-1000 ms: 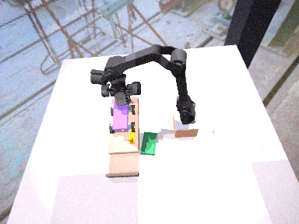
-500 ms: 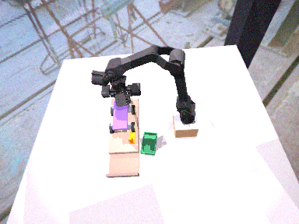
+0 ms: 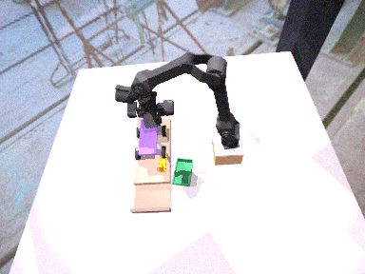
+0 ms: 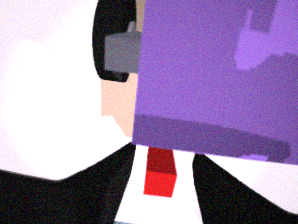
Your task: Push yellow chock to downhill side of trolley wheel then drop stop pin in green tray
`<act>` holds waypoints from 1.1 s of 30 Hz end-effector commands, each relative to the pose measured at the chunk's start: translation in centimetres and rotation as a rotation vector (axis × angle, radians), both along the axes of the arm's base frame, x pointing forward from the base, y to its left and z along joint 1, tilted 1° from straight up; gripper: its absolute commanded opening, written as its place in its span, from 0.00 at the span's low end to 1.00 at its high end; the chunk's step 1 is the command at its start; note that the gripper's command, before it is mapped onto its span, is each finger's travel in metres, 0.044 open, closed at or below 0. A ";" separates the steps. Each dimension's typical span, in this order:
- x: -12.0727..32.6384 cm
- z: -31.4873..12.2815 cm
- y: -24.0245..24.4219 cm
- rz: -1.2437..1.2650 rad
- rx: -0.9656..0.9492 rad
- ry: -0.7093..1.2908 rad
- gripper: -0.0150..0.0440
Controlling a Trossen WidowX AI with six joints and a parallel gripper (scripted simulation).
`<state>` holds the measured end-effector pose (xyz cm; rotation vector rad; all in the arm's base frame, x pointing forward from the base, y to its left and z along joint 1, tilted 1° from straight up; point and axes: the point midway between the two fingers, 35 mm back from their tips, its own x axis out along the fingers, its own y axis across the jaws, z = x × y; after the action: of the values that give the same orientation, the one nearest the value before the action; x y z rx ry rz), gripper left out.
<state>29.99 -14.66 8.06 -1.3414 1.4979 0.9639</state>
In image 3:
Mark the green tray floor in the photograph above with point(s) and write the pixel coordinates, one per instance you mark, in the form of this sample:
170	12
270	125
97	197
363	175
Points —
183	172

